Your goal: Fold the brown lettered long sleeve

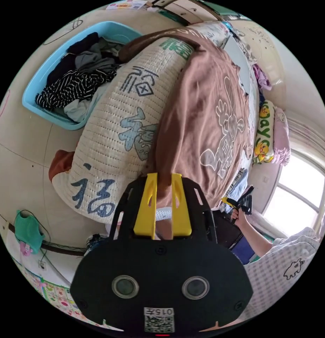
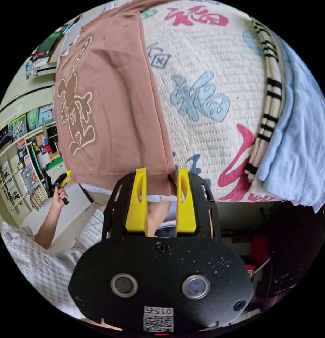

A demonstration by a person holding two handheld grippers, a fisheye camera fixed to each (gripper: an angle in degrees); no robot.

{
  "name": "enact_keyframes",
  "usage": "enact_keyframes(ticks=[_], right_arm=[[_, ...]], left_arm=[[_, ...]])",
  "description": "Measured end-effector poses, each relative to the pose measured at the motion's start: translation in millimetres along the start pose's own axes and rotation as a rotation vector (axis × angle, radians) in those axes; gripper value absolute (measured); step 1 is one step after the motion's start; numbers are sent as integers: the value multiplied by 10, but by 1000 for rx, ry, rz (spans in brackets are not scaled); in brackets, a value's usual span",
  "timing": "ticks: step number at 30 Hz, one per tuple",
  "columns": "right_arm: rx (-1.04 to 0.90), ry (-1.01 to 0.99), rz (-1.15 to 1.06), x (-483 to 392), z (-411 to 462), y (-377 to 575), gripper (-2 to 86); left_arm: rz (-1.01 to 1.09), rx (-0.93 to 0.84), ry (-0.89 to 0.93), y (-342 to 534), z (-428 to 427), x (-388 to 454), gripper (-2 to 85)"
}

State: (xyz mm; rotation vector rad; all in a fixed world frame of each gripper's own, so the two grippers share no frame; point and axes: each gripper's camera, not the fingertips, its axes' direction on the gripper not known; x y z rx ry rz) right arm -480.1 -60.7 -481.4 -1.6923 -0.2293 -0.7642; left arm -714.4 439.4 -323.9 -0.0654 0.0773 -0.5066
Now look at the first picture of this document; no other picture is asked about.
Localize window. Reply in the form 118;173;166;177
260;155;325;238

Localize blue basket with clothes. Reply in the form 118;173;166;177
21;21;142;131

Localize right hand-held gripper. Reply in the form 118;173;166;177
221;184;255;216

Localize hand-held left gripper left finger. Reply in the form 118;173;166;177
133;173;158;240

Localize bed with woven mat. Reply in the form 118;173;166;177
51;20;261;226

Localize person's right forearm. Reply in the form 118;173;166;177
239;218;274;259

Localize wooden cupboard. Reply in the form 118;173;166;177
146;0;231;27

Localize person's body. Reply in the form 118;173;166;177
212;208;323;326

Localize brown lettered long sleeve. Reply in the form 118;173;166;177
119;26;256;212

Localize pillow with yellow ducks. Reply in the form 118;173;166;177
252;100;276;165

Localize rust brown cloth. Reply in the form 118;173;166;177
48;150;76;183

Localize pink quilt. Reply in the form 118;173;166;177
273;107;292;167

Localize purple cloth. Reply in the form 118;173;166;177
252;63;273;92

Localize person's right hand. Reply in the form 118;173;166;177
232;209;249;228

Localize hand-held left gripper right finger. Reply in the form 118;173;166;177
170;173;192;239

